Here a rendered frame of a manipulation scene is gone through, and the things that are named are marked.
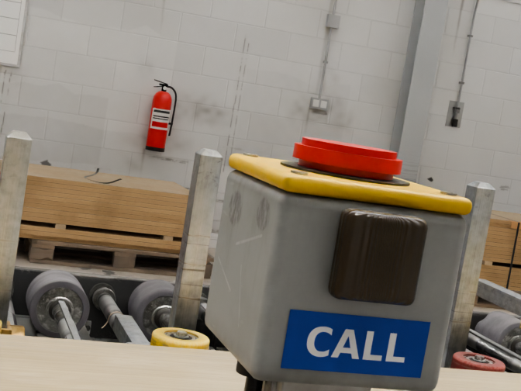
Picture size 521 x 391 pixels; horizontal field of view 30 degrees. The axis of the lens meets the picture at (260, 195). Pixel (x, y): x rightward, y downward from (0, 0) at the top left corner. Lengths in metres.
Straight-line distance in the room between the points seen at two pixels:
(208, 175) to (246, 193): 1.11
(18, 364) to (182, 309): 0.39
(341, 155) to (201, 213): 1.13
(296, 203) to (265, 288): 0.03
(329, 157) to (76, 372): 0.84
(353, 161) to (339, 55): 7.71
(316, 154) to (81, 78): 7.20
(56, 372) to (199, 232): 0.41
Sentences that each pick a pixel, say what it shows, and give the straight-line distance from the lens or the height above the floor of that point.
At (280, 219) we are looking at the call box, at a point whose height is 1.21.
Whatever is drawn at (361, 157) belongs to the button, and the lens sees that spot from 0.34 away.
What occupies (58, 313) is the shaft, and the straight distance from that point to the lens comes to 1.77.
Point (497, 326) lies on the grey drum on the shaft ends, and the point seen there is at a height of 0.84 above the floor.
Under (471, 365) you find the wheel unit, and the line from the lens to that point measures 1.50.
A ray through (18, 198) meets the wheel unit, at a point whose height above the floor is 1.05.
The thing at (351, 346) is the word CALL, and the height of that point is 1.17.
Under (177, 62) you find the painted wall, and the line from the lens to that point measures 7.65.
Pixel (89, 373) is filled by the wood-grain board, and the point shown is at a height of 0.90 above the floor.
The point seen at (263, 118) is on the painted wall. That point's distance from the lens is 7.85.
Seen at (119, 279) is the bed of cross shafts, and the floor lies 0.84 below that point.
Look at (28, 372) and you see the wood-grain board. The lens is 1.13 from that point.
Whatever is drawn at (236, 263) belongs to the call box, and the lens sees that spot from 0.35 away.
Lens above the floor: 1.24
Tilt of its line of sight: 6 degrees down
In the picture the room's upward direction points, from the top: 9 degrees clockwise
